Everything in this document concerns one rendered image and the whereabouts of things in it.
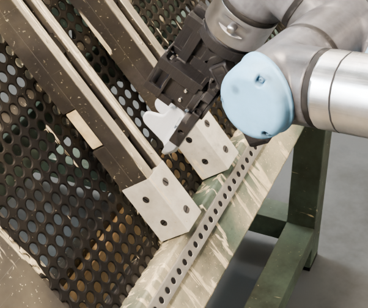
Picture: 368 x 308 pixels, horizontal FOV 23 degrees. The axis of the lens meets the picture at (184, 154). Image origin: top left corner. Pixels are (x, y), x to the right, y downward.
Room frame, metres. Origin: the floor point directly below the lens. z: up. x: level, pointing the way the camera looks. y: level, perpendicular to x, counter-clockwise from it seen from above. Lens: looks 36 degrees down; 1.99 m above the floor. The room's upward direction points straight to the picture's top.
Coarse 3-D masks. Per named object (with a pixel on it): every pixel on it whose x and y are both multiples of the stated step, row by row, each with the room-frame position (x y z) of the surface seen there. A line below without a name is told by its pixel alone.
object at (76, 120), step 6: (72, 114) 1.29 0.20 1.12; (78, 114) 1.29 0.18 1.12; (72, 120) 1.29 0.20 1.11; (78, 120) 1.29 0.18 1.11; (78, 126) 1.29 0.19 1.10; (84, 126) 1.29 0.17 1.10; (84, 132) 1.29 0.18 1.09; (90, 132) 1.28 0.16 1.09; (84, 138) 1.29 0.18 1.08; (90, 138) 1.28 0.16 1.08; (96, 138) 1.28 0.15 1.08; (90, 144) 1.28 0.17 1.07; (96, 144) 1.28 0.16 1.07; (102, 144) 1.27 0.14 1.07
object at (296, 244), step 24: (312, 144) 2.08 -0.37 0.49; (312, 168) 2.08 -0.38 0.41; (312, 192) 2.07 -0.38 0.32; (264, 216) 2.13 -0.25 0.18; (288, 216) 2.10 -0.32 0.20; (312, 216) 2.07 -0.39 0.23; (288, 240) 2.01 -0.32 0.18; (312, 240) 2.06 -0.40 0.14; (288, 264) 1.91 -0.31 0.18; (312, 264) 2.10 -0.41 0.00; (264, 288) 1.81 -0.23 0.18; (288, 288) 1.82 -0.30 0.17
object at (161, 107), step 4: (156, 100) 0.95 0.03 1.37; (156, 104) 0.95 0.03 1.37; (160, 104) 0.95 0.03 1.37; (164, 104) 0.95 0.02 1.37; (172, 104) 0.94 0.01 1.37; (156, 108) 0.95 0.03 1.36; (160, 108) 0.95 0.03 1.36; (164, 108) 0.95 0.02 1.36; (168, 108) 0.94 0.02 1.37; (160, 112) 0.95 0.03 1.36; (164, 112) 0.95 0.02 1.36; (180, 120) 0.94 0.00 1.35; (176, 124) 0.94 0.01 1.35; (184, 140) 0.92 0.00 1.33
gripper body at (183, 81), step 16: (192, 16) 0.90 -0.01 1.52; (192, 32) 0.89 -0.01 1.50; (208, 32) 0.88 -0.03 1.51; (176, 48) 0.91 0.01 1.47; (192, 48) 0.89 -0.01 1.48; (208, 48) 0.89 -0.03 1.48; (224, 48) 0.86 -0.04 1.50; (160, 64) 0.89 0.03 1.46; (176, 64) 0.89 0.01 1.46; (192, 64) 0.90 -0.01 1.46; (208, 64) 0.89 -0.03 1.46; (160, 80) 0.90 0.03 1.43; (176, 80) 0.88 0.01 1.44; (192, 80) 0.88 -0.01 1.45; (208, 80) 0.89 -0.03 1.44; (160, 96) 0.89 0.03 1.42; (176, 96) 0.89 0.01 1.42; (192, 96) 0.88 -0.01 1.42; (208, 96) 0.87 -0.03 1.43; (192, 112) 0.88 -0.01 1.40
